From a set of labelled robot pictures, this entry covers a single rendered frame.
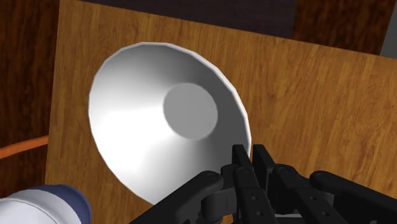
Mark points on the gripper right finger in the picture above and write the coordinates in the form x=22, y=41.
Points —
x=297, y=195

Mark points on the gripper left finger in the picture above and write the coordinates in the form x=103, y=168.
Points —
x=248, y=198

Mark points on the white bowl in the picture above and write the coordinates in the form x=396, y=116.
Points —
x=133, y=124

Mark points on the light wooden table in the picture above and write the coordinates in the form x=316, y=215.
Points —
x=310, y=102

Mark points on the white and blue container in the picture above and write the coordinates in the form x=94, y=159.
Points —
x=37, y=208

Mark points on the orange bar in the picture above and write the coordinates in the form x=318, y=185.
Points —
x=21, y=147

